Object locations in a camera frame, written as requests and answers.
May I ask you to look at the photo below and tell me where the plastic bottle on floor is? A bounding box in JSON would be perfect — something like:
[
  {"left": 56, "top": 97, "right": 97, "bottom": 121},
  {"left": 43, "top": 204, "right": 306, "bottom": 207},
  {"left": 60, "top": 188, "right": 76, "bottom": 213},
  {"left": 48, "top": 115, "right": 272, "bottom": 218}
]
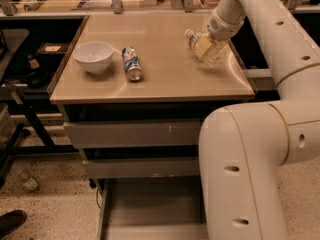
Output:
[{"left": 20, "top": 171, "right": 38, "bottom": 191}]

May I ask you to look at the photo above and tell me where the blue soda can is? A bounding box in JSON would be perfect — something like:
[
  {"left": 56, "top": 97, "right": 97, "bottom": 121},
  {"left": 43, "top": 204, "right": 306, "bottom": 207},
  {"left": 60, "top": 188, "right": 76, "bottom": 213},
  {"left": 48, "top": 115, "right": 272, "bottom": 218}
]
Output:
[{"left": 122, "top": 46, "right": 143, "bottom": 82}]

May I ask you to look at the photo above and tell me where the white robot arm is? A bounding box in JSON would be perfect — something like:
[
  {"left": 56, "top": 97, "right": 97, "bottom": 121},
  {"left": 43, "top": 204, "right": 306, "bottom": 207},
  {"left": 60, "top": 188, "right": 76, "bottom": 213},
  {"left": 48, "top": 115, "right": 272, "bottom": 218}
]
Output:
[{"left": 199, "top": 0, "right": 320, "bottom": 240}]

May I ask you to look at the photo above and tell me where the grey open bottom drawer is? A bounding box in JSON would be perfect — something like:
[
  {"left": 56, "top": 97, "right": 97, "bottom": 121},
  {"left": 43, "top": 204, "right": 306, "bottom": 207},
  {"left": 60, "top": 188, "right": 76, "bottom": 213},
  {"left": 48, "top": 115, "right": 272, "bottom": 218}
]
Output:
[{"left": 97, "top": 176, "right": 208, "bottom": 240}]

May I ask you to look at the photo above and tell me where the white ceramic bowl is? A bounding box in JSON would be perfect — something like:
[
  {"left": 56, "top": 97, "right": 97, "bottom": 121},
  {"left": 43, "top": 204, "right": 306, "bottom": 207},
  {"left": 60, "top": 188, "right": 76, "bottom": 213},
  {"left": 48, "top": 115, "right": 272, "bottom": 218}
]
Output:
[{"left": 73, "top": 41, "right": 114, "bottom": 74}]

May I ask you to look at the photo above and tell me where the dark shoe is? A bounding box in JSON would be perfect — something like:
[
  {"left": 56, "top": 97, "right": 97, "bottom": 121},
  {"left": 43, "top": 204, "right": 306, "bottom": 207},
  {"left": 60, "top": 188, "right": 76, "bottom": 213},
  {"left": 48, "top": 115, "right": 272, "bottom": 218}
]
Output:
[{"left": 0, "top": 210, "right": 27, "bottom": 237}]

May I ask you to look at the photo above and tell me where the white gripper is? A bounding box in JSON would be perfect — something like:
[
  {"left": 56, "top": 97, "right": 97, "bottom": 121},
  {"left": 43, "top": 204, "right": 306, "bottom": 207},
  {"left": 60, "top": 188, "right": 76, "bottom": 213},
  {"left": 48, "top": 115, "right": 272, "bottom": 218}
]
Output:
[{"left": 194, "top": 8, "right": 244, "bottom": 60}]

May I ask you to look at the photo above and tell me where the grey drawer cabinet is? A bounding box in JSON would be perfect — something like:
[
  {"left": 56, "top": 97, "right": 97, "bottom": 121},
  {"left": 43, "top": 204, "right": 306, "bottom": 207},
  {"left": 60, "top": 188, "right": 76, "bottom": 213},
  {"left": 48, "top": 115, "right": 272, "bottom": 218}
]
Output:
[{"left": 46, "top": 12, "right": 258, "bottom": 240}]

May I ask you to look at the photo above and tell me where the grey middle drawer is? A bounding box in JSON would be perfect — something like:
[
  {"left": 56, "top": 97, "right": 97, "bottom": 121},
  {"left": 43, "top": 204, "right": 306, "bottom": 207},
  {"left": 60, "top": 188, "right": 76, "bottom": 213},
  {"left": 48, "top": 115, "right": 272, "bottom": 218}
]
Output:
[{"left": 82, "top": 157, "right": 199, "bottom": 179}]

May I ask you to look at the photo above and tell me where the grey top drawer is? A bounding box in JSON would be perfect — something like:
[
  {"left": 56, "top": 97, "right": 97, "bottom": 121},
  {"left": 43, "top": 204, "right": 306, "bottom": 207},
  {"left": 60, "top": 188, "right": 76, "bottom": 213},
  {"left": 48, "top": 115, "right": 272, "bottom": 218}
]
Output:
[{"left": 64, "top": 120, "right": 201, "bottom": 148}]

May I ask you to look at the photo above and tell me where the clear plastic water bottle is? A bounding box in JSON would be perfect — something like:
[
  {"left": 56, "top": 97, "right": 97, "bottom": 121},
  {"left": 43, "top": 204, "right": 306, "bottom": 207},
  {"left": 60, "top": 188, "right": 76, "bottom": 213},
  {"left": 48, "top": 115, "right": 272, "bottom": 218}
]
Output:
[{"left": 184, "top": 29, "right": 228, "bottom": 69}]

